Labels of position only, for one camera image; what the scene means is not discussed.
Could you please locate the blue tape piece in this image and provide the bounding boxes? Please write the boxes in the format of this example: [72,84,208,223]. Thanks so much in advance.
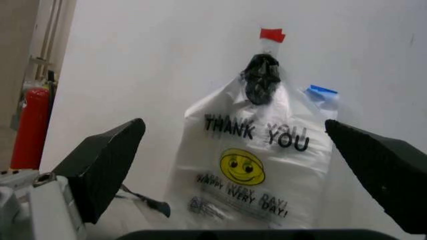
[304,84,341,99]

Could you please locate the red fire extinguisher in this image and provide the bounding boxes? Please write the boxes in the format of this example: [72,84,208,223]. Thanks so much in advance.
[9,80,57,171]

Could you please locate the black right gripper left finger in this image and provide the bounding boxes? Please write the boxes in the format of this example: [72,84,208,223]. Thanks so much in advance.
[29,117,147,240]

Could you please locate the white thank you plastic bag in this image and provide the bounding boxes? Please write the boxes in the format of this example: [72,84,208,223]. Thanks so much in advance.
[170,74,341,230]

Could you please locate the red tape piece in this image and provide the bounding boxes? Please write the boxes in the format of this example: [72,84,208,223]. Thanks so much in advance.
[258,27,287,43]

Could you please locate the white wall pipes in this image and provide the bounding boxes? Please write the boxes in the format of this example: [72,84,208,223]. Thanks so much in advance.
[28,0,70,83]

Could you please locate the clear wall hook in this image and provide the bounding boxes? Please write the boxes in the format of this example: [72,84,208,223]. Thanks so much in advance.
[258,39,282,56]

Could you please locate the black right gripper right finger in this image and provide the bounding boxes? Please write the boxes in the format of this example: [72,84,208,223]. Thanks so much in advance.
[324,119,427,236]

